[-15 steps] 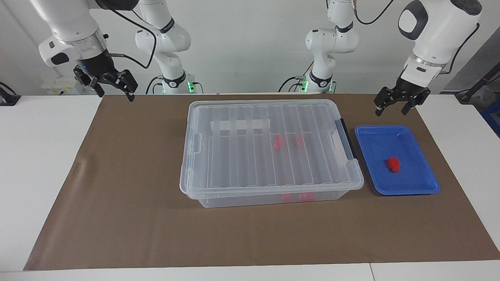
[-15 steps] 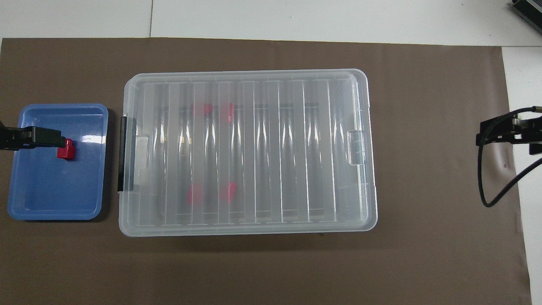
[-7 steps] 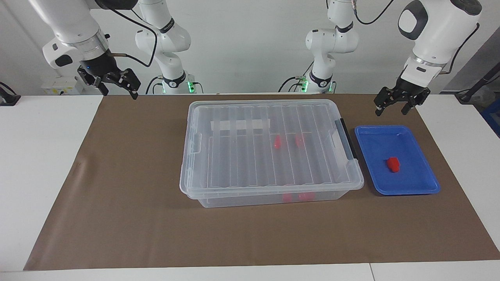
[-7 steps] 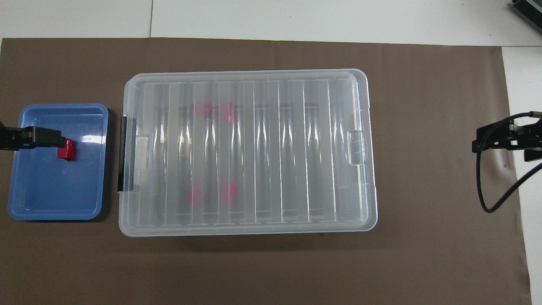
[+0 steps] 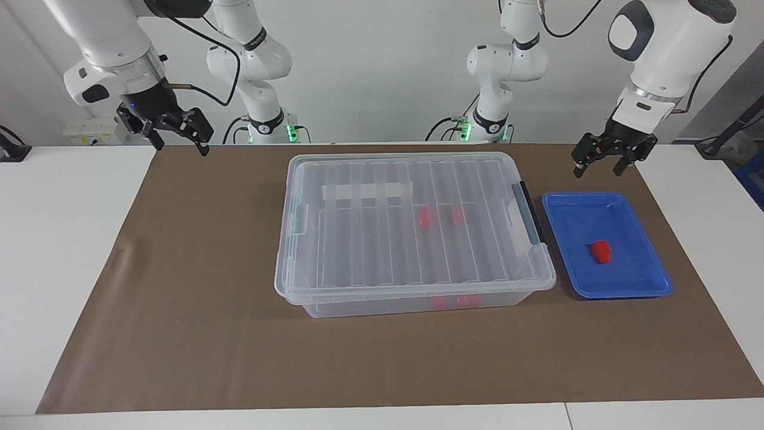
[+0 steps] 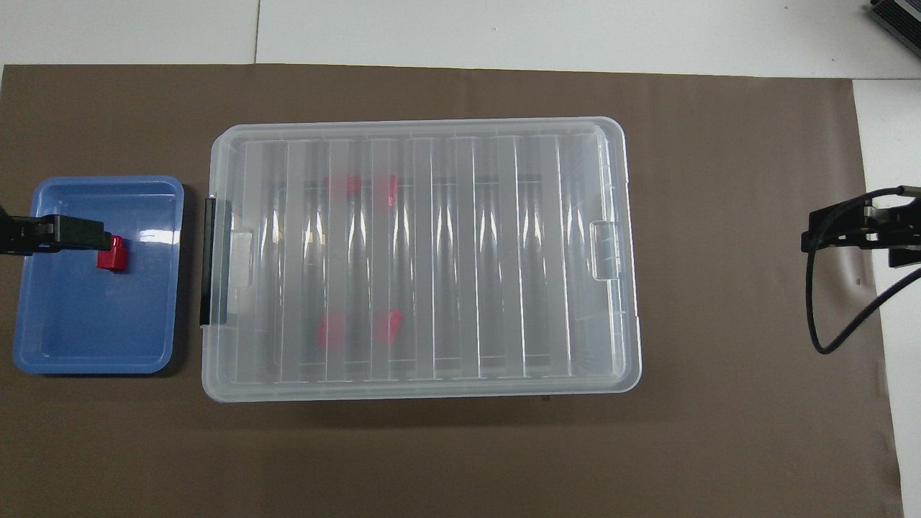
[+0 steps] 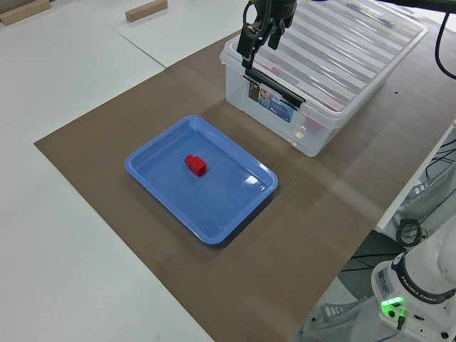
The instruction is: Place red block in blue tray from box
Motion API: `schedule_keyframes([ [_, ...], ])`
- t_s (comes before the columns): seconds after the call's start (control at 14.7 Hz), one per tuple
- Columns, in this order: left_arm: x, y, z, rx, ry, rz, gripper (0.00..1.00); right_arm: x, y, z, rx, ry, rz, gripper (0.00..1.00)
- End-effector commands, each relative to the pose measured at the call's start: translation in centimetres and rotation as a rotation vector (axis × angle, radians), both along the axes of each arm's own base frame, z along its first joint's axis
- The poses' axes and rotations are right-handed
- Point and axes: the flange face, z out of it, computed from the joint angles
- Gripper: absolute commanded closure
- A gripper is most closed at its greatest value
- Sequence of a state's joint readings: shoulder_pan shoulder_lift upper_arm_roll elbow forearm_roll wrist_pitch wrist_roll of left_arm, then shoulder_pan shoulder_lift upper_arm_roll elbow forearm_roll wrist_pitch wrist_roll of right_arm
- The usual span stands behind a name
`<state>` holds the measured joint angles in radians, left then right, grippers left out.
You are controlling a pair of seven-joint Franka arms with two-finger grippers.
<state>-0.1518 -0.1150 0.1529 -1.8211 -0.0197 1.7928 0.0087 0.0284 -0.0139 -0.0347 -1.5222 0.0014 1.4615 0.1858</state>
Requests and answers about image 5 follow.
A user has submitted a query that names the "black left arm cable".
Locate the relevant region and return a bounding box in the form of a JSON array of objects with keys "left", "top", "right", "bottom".
[{"left": 537, "top": 0, "right": 735, "bottom": 115}]

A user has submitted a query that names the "black base cable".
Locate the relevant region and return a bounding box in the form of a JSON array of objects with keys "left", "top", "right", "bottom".
[
  {"left": 425, "top": 116, "right": 478, "bottom": 143},
  {"left": 222, "top": 115, "right": 312, "bottom": 145}
]

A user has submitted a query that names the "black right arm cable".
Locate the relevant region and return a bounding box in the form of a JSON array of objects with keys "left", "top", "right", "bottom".
[{"left": 161, "top": 12, "right": 242, "bottom": 108}]

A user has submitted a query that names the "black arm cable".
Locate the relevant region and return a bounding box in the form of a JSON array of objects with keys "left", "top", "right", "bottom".
[
  {"left": 537, "top": 0, "right": 735, "bottom": 115},
  {"left": 161, "top": 12, "right": 242, "bottom": 108}
]

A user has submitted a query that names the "black box latch handle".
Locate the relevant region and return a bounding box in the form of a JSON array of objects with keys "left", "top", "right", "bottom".
[{"left": 512, "top": 181, "right": 547, "bottom": 245}]

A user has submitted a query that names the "clear ribbed plastic lid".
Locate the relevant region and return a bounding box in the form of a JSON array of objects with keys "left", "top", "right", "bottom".
[{"left": 275, "top": 152, "right": 557, "bottom": 299}]

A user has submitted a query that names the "black stand pole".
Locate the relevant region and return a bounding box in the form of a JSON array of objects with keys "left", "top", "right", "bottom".
[{"left": 695, "top": 96, "right": 764, "bottom": 157}]

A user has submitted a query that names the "blue plastic tray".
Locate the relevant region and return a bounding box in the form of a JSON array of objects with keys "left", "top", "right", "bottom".
[{"left": 541, "top": 191, "right": 674, "bottom": 299}]

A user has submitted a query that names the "black clamp mount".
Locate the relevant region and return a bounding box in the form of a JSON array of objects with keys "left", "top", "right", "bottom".
[{"left": 0, "top": 125, "right": 32, "bottom": 163}]

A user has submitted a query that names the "blue crate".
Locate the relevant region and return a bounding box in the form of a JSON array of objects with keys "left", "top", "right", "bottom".
[{"left": 735, "top": 149, "right": 764, "bottom": 211}]

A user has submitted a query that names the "clear plastic storage box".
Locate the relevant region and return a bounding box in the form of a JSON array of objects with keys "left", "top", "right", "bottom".
[{"left": 279, "top": 155, "right": 554, "bottom": 319}]

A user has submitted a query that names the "brown paper table mat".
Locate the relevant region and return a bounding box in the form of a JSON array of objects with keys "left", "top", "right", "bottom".
[{"left": 36, "top": 143, "right": 764, "bottom": 414}]

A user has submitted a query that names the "white power strip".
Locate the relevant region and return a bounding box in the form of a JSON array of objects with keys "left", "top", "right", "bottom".
[{"left": 63, "top": 116, "right": 129, "bottom": 146}]

